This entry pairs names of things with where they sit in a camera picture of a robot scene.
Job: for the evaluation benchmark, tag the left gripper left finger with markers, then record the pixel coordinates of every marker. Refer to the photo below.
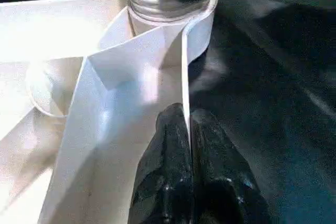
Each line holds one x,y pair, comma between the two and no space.
165,177

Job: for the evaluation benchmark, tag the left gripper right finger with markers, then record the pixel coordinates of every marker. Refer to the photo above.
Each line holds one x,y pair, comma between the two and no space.
220,182

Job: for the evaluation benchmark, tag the white plastic table top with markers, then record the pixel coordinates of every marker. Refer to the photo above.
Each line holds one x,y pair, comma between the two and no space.
79,129

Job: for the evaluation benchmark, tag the black plastic mat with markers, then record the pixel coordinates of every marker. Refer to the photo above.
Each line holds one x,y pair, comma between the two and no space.
273,103

